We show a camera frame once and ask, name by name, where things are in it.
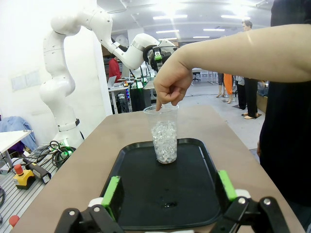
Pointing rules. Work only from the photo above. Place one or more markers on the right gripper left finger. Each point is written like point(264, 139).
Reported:
point(114, 194)

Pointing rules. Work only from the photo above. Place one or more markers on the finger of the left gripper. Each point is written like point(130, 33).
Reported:
point(158, 57)

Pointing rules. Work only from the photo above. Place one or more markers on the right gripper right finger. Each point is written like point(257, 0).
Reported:
point(226, 189)

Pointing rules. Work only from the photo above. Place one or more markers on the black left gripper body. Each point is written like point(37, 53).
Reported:
point(151, 57)

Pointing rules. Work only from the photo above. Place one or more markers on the clear plastic cup with ice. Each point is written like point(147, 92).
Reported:
point(165, 145)

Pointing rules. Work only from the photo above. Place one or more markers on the person's right forearm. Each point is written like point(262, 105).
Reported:
point(243, 53)

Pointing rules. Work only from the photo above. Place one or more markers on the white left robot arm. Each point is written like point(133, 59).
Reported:
point(58, 85)

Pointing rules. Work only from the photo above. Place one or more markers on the person's right hand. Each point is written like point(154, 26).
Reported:
point(172, 80)

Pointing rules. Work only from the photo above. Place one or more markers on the black plastic serving tray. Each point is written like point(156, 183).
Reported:
point(145, 189)

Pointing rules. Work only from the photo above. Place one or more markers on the person in red top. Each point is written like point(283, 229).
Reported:
point(114, 69)

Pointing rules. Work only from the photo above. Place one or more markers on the black office chair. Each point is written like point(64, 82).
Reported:
point(196, 75)

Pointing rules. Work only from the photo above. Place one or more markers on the black computer tower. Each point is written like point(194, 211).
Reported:
point(138, 97)

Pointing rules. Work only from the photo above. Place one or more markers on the open silver laptop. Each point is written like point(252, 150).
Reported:
point(111, 82)

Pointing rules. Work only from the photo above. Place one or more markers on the mannequin with blue top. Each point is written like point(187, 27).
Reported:
point(220, 83)

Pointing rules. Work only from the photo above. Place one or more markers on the mannequin with orange trousers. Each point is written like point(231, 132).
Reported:
point(228, 85)

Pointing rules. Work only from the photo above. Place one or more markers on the black and silver handheld device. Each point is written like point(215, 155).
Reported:
point(39, 171)

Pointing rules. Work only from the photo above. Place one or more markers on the person's black sweater torso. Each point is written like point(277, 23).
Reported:
point(286, 136)

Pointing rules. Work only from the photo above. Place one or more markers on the mannequin with white shirt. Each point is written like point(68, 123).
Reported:
point(241, 92)

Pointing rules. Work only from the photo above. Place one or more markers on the yellow emergency stop box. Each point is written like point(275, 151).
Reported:
point(24, 178)

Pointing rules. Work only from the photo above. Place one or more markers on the mannequin with grey jacket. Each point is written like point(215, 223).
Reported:
point(251, 97)

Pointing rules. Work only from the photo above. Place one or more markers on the red round button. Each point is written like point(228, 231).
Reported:
point(14, 219)

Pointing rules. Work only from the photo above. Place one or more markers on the purple cloth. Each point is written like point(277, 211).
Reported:
point(17, 146)

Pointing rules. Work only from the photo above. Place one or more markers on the white table with metal legs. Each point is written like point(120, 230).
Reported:
point(12, 139)

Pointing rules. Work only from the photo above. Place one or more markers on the light blue shirt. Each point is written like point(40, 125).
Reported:
point(17, 123)

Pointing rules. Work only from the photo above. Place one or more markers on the grey slotted aluminium base plate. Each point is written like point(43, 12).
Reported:
point(14, 201)

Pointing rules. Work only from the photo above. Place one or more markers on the white paper sheet on wall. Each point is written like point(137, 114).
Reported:
point(32, 78)
point(19, 83)

